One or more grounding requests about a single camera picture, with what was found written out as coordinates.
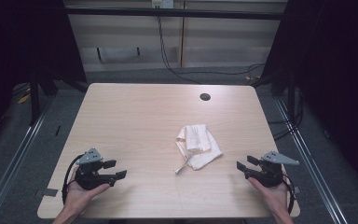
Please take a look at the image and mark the white wall socket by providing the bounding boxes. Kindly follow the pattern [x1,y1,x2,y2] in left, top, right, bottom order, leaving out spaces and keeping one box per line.
[151,0,175,9]

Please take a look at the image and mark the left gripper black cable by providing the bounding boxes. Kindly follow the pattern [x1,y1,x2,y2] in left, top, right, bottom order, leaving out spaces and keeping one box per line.
[61,153,85,205]

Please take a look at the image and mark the person's left hand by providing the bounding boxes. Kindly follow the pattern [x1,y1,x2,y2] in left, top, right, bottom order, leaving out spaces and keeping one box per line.
[62,167,111,216]

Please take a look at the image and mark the black metal stand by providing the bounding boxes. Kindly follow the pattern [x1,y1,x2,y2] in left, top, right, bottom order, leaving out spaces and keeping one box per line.
[28,73,42,127]

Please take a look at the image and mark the person's right hand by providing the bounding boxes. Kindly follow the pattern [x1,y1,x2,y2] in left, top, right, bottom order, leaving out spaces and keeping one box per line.
[247,177,290,216]

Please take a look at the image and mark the white cloth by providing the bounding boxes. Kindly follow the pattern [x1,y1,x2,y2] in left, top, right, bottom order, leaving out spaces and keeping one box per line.
[174,123,224,175]

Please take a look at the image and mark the black wall cable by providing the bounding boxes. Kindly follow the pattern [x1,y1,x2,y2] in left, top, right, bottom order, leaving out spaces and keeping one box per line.
[157,15,266,85]

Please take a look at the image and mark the black horizontal bar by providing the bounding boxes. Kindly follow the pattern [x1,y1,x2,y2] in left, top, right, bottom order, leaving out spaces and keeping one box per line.
[63,7,290,21]

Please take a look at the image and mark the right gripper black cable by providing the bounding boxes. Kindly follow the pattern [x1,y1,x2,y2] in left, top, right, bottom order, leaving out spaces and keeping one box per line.
[281,172,296,216]

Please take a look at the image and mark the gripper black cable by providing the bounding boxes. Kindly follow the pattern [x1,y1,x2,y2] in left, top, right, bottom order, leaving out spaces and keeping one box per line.
[281,172,296,216]
[61,153,85,205]

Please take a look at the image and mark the yellow floor object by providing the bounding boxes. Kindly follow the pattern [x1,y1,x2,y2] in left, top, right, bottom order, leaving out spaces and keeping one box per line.
[17,92,32,105]

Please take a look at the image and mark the black curtain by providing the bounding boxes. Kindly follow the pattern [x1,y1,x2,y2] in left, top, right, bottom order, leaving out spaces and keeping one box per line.
[0,0,87,150]
[259,0,358,188]

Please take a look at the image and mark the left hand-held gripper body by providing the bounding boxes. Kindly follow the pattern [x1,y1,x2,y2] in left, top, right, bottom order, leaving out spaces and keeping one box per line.
[74,147,117,191]

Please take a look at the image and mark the black floor cables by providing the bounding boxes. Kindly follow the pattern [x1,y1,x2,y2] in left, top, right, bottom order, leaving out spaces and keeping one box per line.
[267,90,305,141]

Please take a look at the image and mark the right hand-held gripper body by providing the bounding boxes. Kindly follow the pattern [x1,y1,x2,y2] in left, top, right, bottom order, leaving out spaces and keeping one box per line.
[245,150,300,189]

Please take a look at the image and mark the aluminium floor rail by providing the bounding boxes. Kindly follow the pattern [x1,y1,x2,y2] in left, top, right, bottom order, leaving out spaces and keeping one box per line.
[0,102,49,224]
[274,98,350,224]

